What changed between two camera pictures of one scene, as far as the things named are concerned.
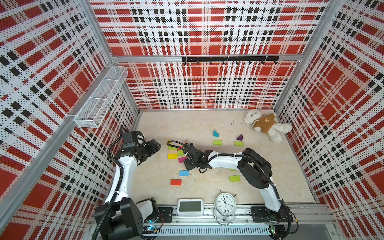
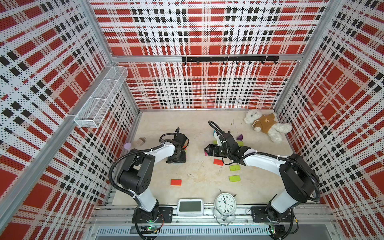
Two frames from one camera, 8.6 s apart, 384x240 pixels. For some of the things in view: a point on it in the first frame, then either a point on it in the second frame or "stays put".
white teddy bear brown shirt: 267,123 stays put
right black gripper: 188,167 → 212,148
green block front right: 234,178 stays put
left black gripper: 153,148 → 181,159
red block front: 176,182 stays put
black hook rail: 230,59 stays put
